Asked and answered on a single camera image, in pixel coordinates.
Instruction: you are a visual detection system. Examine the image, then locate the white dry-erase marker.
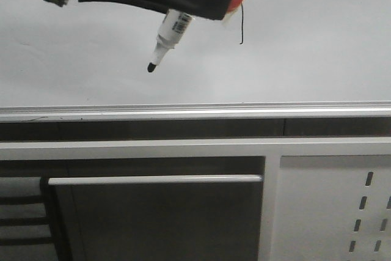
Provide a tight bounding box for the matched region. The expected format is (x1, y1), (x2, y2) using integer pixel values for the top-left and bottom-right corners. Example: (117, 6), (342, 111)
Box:
(147, 9), (192, 73)

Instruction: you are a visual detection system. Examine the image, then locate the black drawn number one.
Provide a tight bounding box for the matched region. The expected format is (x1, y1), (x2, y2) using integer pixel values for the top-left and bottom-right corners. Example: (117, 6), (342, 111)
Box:
(239, 3), (244, 45)

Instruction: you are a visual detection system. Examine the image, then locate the large whiteboard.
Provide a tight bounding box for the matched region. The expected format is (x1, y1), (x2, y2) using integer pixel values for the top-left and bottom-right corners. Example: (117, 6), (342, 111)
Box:
(1, 0), (390, 107)

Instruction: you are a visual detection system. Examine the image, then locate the dark grey cabinet panel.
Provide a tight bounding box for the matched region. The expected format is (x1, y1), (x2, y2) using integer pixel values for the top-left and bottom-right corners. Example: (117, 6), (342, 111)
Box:
(48, 174), (263, 260)

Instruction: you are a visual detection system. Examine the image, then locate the white perforated metal panel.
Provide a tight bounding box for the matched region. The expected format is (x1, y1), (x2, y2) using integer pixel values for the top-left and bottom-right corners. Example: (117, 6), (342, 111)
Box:
(272, 155), (390, 260)

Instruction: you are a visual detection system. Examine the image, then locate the white metal stand frame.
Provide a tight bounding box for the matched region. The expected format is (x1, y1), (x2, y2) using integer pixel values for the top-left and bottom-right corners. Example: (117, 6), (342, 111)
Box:
(1, 137), (390, 260)

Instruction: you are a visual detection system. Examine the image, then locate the aluminium whiteboard tray rail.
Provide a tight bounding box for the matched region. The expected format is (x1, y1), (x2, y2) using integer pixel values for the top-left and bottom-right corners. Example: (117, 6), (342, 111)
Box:
(1, 101), (390, 123)

